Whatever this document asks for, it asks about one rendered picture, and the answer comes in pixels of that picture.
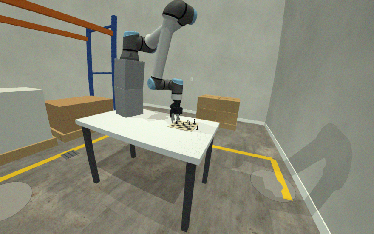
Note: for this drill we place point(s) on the black and cream chessboard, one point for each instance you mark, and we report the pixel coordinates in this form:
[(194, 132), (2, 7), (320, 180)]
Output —
[(180, 126)]

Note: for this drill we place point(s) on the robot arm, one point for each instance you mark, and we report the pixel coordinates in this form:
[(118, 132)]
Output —
[(176, 15)]

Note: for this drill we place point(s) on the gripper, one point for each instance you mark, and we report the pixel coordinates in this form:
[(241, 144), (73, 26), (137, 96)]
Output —
[(176, 109)]

